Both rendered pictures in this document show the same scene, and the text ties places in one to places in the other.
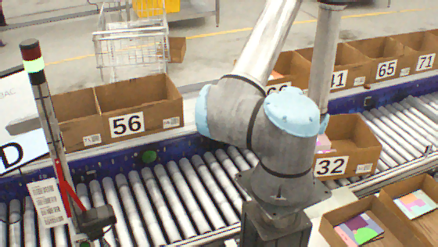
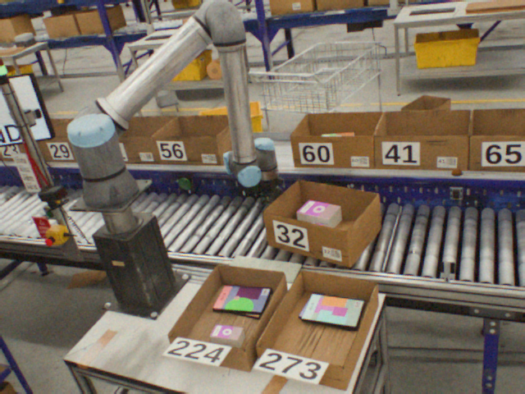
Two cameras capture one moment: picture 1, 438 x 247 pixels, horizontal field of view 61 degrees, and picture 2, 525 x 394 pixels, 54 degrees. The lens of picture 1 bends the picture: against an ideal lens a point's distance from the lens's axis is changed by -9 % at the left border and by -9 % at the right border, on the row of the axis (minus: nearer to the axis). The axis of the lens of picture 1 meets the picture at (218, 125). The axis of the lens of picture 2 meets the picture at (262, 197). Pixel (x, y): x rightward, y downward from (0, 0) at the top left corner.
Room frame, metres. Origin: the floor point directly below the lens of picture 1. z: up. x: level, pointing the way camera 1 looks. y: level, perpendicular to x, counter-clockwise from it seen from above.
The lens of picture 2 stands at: (0.19, -1.78, 1.99)
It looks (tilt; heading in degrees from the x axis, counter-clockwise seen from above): 29 degrees down; 50
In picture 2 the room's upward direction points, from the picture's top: 11 degrees counter-clockwise
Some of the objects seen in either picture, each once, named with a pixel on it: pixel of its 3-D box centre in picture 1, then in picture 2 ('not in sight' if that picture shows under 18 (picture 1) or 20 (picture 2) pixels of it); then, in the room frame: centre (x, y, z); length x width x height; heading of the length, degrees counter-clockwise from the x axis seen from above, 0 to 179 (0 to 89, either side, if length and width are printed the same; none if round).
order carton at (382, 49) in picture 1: (378, 59); (520, 139); (2.31, -1.04, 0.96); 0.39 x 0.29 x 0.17; 113
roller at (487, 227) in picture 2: (406, 129); (486, 245); (1.84, -1.12, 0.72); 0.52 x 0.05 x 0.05; 23
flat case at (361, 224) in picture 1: (357, 230); (243, 299); (1.05, -0.57, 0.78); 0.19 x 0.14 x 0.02; 117
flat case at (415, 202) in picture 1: (414, 204); (333, 310); (1.18, -0.88, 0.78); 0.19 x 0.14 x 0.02; 112
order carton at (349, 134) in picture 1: (332, 146); (322, 220); (1.54, -0.56, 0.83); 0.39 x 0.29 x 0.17; 99
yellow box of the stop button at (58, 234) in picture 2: not in sight; (62, 235); (0.83, 0.41, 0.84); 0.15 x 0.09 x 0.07; 113
